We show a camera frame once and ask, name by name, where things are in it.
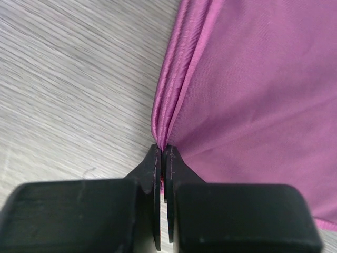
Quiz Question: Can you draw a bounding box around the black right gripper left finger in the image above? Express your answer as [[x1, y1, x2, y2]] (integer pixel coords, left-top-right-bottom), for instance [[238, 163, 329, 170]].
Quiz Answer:
[[1, 145, 161, 252]]

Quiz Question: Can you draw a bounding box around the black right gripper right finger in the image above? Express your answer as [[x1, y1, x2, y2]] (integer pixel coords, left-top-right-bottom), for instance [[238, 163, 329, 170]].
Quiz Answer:
[[162, 145, 323, 252]]

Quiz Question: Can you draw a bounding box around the magenta satin napkin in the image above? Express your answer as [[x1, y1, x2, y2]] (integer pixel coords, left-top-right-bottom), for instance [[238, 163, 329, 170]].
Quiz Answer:
[[151, 1, 336, 230]]

